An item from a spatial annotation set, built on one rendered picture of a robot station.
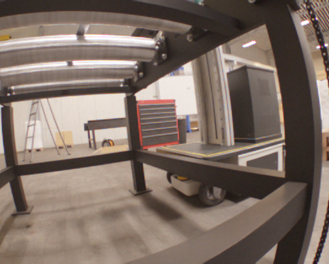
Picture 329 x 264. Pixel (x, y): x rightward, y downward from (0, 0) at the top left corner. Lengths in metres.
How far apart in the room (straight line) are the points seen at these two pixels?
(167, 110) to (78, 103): 8.23
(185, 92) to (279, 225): 5.39
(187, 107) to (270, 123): 4.34
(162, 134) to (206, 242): 2.90
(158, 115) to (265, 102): 2.08
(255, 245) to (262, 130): 1.08
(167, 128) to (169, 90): 2.55
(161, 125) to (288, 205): 2.86
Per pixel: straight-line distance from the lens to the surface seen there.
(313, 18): 0.55
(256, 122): 1.27
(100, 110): 10.96
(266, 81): 1.43
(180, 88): 5.61
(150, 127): 3.02
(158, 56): 0.91
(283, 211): 0.35
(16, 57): 0.82
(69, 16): 0.54
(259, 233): 0.29
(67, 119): 10.80
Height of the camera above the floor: 0.49
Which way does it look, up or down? 2 degrees down
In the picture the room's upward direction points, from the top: 6 degrees counter-clockwise
